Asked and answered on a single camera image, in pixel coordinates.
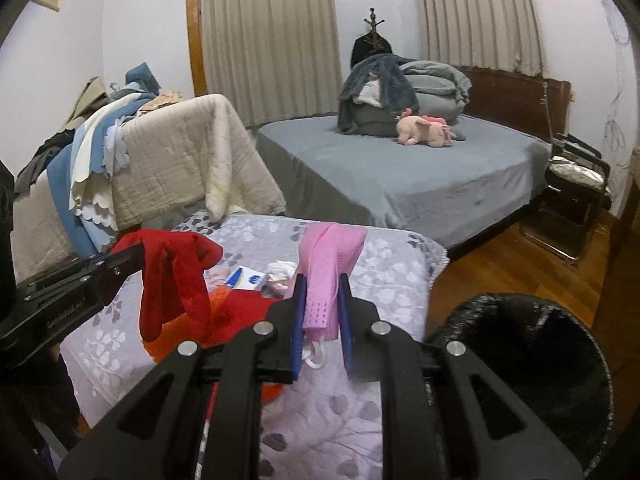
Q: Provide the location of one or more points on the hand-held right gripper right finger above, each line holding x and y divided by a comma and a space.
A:
345, 320

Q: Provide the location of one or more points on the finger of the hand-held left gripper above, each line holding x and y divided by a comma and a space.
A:
120, 272

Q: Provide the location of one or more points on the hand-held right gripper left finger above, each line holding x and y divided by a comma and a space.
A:
298, 320

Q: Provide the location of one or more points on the pink mesh cloth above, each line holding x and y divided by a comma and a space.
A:
325, 280

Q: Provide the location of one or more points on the red cloth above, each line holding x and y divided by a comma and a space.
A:
170, 280

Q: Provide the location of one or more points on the white tissue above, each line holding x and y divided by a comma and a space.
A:
280, 269

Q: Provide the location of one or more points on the pale pink sock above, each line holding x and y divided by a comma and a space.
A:
217, 277

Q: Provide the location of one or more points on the black trash bin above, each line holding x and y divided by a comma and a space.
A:
540, 360

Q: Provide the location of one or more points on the blue and white packet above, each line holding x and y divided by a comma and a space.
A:
245, 278

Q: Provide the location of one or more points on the orange cloth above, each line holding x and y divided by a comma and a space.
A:
225, 325

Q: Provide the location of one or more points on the grey floral quilted blanket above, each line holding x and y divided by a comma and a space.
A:
325, 420

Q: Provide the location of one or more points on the blue and white scalloped blanket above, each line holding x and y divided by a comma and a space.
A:
90, 160

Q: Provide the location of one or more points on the cream quilted blanket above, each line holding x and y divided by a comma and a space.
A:
175, 160

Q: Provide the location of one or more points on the bed with grey sheet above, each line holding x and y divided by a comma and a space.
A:
400, 175

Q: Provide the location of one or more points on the pink plush toy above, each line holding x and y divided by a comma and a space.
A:
425, 130

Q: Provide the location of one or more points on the dark grey fleece blanket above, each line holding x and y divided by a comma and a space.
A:
385, 80

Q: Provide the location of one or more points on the light grey folded duvet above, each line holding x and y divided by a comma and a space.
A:
440, 82

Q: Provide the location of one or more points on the black metal chair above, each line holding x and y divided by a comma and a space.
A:
575, 200

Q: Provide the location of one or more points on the black coat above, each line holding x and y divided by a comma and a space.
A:
362, 50

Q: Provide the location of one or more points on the silver chair cushion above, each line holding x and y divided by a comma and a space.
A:
575, 170

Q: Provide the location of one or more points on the dark wooden headboard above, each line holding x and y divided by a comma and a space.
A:
510, 100

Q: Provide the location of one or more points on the beige pleated curtain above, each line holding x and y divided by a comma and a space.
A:
270, 35
475, 10

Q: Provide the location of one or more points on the wooden cabinet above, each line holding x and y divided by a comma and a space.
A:
620, 250

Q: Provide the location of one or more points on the wooden coat rack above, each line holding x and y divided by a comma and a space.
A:
372, 25

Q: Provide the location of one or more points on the wooden window frame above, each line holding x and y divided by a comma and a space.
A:
194, 35

